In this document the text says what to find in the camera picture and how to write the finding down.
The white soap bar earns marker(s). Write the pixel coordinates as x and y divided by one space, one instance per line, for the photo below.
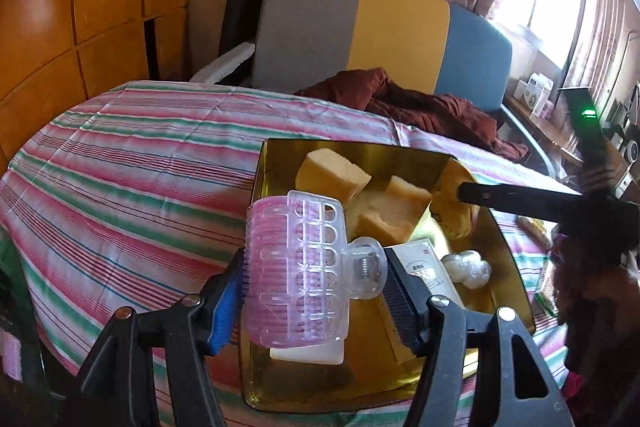
310 353

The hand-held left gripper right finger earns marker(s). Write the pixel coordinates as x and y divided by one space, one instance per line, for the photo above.
402 307

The small purple box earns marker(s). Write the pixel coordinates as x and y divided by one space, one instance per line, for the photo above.
549 108

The grey yellow blue armchair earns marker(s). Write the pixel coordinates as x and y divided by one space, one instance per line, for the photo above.
310 32

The brown red quilted cloth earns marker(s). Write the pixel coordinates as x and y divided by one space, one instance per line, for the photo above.
425 112

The yellow sponge piece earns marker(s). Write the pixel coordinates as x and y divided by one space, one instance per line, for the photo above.
407 197
385 224
330 174

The purple foil packet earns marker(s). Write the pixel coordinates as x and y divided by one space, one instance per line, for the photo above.
562 243

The white carton box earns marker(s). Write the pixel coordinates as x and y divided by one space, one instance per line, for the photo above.
535 94

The pink hair roller clip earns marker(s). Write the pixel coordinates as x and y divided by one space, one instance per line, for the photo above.
295 267

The white ball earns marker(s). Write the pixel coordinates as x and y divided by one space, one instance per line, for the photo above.
467 269

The wooden side table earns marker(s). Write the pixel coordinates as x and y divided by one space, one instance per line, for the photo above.
545 127

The cream cardboard box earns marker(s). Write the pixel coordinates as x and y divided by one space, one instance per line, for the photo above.
430 272

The striped tablecloth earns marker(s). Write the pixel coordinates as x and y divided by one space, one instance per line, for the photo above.
125 187

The pink striped curtain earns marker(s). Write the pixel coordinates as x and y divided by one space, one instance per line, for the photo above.
605 32

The wooden wardrobe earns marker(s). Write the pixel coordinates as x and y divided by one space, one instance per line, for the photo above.
75 7

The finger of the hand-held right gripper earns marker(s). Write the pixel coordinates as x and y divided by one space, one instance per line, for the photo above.
520 202

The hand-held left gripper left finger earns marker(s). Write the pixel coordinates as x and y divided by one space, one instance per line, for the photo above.
225 307

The gold metal tin tray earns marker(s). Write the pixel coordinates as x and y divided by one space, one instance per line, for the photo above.
370 357

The yellow bun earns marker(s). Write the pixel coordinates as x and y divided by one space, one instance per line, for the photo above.
450 222

